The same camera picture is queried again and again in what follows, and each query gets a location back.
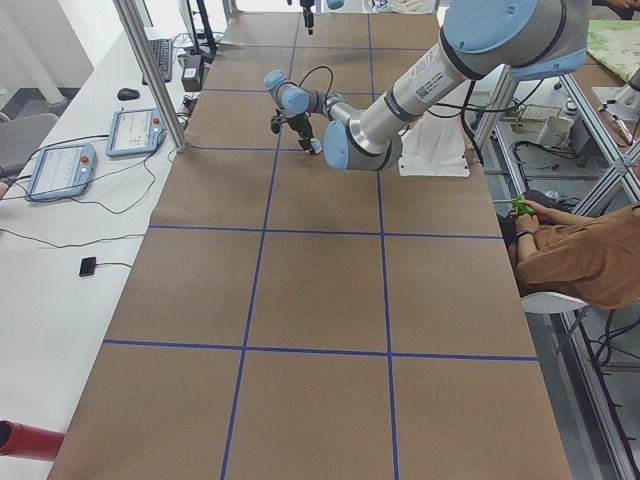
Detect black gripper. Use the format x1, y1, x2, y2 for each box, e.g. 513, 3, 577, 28
299, 0, 315, 35
287, 113, 314, 151

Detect small white blue bell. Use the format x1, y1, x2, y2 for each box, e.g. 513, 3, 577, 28
307, 138, 322, 155

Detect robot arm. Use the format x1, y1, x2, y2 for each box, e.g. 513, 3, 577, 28
264, 1, 591, 171

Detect person's hand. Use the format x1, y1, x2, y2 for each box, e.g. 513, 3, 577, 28
514, 199, 539, 237

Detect black power adapter box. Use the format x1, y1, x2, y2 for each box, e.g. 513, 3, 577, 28
181, 55, 203, 92

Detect black keyboard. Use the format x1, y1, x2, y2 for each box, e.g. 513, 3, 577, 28
148, 38, 173, 83

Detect far blue teach pendant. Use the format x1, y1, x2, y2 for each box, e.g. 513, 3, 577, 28
105, 108, 166, 158

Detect blue teach pendant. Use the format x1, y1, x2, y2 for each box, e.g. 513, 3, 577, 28
105, 108, 166, 158
25, 143, 96, 202

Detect black computer mouse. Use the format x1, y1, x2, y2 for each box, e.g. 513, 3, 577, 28
117, 88, 140, 101

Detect green handheld tool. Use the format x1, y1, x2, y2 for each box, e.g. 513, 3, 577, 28
511, 195, 535, 218

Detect near blue teach pendant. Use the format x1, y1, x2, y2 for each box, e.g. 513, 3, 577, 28
25, 143, 96, 202

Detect small black square device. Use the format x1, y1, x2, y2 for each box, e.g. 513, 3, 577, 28
79, 256, 97, 278

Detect white chair seat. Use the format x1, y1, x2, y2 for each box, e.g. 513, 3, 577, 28
521, 292, 589, 314

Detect person in brown shirt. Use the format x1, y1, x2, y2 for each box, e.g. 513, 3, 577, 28
497, 190, 639, 310

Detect red cylinder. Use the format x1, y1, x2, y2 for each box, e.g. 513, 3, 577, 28
1, 420, 65, 461

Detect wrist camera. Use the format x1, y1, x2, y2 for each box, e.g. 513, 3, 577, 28
270, 114, 286, 135

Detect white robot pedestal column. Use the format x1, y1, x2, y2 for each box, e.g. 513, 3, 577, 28
394, 19, 481, 178

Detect aluminium frame post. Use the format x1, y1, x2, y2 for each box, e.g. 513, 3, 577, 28
113, 0, 186, 153

